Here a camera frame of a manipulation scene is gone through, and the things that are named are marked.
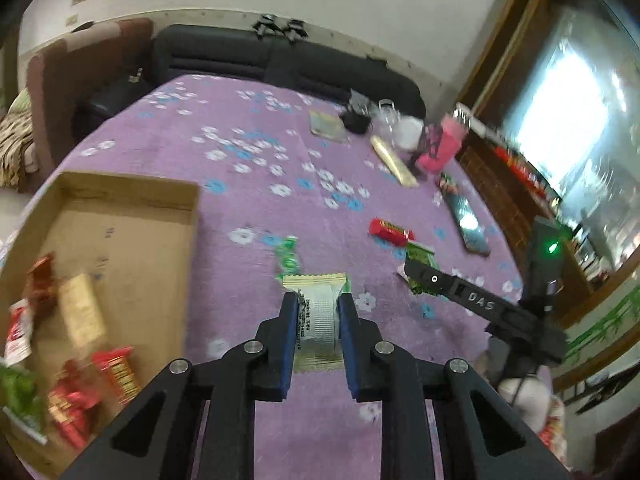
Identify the red and gold snack packet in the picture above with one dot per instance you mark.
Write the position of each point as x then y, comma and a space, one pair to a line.
117, 370

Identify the small black cup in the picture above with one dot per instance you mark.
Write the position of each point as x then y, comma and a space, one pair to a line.
355, 121

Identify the plain green snack packet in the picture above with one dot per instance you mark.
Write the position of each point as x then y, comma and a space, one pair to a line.
20, 390

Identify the white gold-edged snack packet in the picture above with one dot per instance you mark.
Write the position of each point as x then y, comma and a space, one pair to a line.
320, 320

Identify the black bag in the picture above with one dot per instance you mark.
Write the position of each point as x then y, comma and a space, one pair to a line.
110, 100

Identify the wall socket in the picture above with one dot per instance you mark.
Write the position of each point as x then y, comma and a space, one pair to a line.
72, 19

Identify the brown snack packet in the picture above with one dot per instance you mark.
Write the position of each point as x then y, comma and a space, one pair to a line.
40, 275

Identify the black phone stand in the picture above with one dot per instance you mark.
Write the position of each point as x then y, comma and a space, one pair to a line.
424, 147

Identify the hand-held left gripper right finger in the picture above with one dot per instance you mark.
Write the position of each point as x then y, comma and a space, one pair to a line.
350, 350

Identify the olive flat packet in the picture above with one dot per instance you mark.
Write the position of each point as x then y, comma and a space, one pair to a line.
325, 124

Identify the green and white candy packet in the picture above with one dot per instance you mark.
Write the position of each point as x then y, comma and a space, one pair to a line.
289, 260

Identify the green and red snack packet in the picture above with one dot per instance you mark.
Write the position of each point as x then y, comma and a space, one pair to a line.
447, 183

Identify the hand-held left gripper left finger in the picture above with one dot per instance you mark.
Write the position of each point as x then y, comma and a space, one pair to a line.
289, 350

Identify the green pea packet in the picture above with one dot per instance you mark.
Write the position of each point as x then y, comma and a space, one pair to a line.
422, 255

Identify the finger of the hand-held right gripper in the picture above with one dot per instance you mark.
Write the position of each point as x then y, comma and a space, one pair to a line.
432, 277

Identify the black clamp mount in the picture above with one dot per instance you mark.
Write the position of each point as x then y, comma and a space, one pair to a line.
295, 27
264, 25

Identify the white cup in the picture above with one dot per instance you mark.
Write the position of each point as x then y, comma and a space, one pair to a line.
409, 132

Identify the dark red foil snack packet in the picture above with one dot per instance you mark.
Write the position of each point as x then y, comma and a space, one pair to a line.
70, 407

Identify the purple floral tablecloth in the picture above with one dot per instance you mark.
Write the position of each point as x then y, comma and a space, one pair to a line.
280, 160

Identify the yellow snack bar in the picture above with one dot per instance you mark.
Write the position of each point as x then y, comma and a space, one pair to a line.
392, 160

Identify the wooden cabinet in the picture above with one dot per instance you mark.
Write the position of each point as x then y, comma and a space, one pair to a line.
500, 195

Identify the black sofa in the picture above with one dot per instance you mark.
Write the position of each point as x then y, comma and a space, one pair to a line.
225, 57

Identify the white and red snack packet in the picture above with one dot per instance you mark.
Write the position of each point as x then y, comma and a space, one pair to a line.
17, 332

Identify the brown chair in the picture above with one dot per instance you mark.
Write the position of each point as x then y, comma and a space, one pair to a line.
75, 70

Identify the black smartphone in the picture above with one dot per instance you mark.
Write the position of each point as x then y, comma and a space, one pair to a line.
467, 222

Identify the clear glass jar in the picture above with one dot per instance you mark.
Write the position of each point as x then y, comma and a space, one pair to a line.
387, 112

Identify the brown patterned cloth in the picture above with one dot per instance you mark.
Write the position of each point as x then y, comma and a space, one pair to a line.
15, 140

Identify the pink flask with knitted sleeve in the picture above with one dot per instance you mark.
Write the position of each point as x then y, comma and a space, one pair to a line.
445, 152

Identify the cardboard box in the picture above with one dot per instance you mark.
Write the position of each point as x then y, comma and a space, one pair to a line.
125, 260

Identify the beige snack packet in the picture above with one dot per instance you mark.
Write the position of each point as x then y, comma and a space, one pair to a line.
82, 315

